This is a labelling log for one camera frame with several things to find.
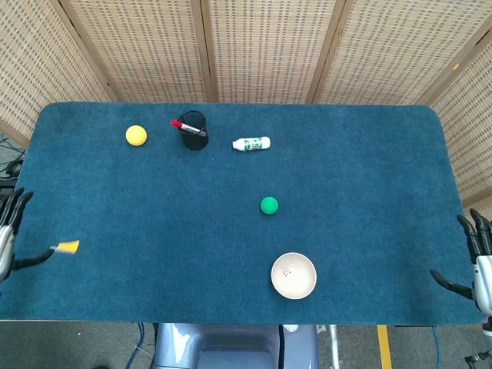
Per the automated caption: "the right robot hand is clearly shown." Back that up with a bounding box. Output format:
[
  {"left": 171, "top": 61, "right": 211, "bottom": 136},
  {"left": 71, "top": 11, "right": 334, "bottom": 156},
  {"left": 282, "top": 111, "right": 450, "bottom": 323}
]
[{"left": 430, "top": 208, "right": 492, "bottom": 317}]

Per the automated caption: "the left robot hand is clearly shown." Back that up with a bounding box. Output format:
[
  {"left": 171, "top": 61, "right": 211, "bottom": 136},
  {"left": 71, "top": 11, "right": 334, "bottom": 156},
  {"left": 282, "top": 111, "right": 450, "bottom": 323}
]
[{"left": 0, "top": 187, "right": 55, "bottom": 285}]

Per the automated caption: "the yellow block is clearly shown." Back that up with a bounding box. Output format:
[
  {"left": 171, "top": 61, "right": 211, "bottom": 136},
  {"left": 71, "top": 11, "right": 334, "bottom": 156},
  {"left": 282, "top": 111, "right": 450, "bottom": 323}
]
[{"left": 50, "top": 240, "right": 81, "bottom": 255}]

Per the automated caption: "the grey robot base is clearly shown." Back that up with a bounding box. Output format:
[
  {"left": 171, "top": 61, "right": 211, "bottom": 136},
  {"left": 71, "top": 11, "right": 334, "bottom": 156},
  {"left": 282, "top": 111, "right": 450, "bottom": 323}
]
[{"left": 152, "top": 322, "right": 320, "bottom": 369}]

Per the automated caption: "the yellow ball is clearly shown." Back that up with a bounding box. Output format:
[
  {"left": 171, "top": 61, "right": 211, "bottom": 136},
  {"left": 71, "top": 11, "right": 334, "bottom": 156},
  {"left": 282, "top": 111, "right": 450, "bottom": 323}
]
[{"left": 125, "top": 125, "right": 148, "bottom": 147}]

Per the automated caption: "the white bowl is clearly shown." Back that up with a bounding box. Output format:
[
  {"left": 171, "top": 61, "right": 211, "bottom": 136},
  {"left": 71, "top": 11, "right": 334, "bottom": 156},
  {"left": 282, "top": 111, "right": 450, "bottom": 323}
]
[{"left": 271, "top": 251, "right": 318, "bottom": 300}]

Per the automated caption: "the red capped marker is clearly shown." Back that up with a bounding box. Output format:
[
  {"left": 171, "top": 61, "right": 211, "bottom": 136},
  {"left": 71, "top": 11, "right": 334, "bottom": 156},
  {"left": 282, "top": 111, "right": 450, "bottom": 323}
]
[{"left": 171, "top": 119, "right": 208, "bottom": 137}]

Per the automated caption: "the black mesh pen cup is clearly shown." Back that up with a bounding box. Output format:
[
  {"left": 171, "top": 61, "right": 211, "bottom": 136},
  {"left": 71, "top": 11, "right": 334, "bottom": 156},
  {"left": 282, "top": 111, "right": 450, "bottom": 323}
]
[{"left": 178, "top": 110, "right": 210, "bottom": 151}]

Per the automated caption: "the green ball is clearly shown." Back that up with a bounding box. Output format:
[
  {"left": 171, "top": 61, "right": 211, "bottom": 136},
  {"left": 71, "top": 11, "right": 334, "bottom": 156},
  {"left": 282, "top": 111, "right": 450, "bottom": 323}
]
[{"left": 260, "top": 196, "right": 280, "bottom": 215}]

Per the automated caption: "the blue table mat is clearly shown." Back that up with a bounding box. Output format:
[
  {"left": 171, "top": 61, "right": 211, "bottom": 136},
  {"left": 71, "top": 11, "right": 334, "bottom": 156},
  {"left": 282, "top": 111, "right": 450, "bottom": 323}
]
[{"left": 0, "top": 101, "right": 487, "bottom": 327}]

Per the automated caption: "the white plastic bottle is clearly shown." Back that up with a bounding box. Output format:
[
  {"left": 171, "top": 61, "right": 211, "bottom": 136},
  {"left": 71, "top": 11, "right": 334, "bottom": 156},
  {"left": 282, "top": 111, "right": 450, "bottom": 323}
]
[{"left": 231, "top": 136, "right": 271, "bottom": 152}]

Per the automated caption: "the woven folding screen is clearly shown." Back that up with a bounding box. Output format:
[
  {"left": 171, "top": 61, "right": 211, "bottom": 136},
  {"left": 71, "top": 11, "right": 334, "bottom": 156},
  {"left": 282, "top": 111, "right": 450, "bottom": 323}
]
[{"left": 0, "top": 0, "right": 492, "bottom": 216}]

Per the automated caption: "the blue cable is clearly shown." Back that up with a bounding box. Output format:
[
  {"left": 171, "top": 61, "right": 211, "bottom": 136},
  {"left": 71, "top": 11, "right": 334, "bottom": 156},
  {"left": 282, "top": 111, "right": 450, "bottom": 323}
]
[
  {"left": 126, "top": 321, "right": 155, "bottom": 369},
  {"left": 430, "top": 325, "right": 444, "bottom": 369}
]

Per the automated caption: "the black cables bundle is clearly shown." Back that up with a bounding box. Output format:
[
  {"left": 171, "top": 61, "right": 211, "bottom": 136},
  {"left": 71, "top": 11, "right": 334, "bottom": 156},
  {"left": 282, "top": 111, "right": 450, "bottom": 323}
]
[{"left": 0, "top": 132, "right": 26, "bottom": 181}]

